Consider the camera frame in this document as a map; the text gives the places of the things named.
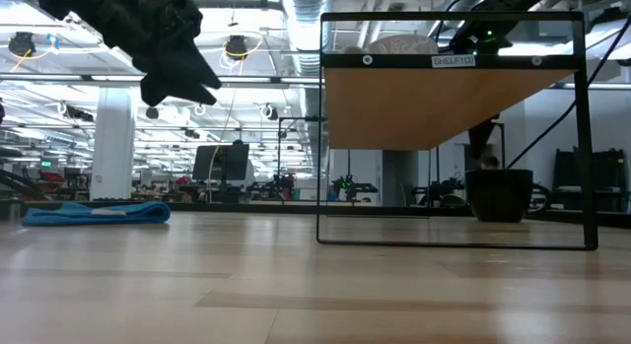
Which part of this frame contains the white pillar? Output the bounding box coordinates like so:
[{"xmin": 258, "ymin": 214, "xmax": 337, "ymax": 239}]
[{"xmin": 90, "ymin": 86, "xmax": 137, "ymax": 201}]

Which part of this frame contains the silver ventilation duct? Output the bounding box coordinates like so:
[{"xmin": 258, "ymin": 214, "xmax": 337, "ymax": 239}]
[{"xmin": 283, "ymin": 0, "xmax": 326, "ymax": 79}]

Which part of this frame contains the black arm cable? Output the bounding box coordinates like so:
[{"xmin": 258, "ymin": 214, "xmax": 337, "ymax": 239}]
[{"xmin": 507, "ymin": 16, "xmax": 631, "ymax": 169}]

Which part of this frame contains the grey patterned ceramic mug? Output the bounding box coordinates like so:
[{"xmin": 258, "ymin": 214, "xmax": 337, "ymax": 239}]
[{"xmin": 339, "ymin": 34, "xmax": 440, "ymax": 55}]

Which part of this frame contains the black mug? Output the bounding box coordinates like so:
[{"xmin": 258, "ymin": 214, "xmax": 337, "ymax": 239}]
[{"xmin": 463, "ymin": 169, "xmax": 552, "ymax": 224}]

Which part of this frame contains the green-lit robot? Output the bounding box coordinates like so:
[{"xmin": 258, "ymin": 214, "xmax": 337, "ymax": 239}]
[{"xmin": 330, "ymin": 173, "xmax": 380, "ymax": 202}]

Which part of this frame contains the long ceiling light bar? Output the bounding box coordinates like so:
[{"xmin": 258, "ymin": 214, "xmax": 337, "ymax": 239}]
[{"xmin": 0, "ymin": 71, "xmax": 324, "ymax": 90}]

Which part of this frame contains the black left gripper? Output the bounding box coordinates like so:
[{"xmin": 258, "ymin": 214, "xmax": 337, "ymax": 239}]
[{"xmin": 98, "ymin": 0, "xmax": 223, "ymax": 107}]

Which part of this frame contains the wooden shelf with black frame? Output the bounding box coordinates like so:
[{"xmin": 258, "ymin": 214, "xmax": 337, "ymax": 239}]
[{"xmin": 315, "ymin": 11, "xmax": 599, "ymax": 251}]

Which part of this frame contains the grey pillar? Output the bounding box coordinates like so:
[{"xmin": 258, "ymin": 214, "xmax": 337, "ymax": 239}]
[{"xmin": 382, "ymin": 150, "xmax": 420, "ymax": 207}]

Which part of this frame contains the black monitor on stand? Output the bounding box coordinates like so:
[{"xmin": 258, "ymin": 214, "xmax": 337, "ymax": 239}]
[{"xmin": 191, "ymin": 144, "xmax": 250, "ymax": 183}]

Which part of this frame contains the black ceiling camera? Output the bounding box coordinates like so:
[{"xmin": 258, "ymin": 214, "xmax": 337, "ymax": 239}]
[
  {"xmin": 7, "ymin": 31, "xmax": 36, "ymax": 58},
  {"xmin": 224, "ymin": 34, "xmax": 249, "ymax": 60}
]

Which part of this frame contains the blue folded cloth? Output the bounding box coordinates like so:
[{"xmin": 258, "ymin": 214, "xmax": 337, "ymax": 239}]
[{"xmin": 21, "ymin": 201, "xmax": 173, "ymax": 228}]

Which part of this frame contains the black high-back bench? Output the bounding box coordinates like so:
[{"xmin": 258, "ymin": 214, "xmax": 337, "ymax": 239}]
[{"xmin": 554, "ymin": 147, "xmax": 630, "ymax": 212}]

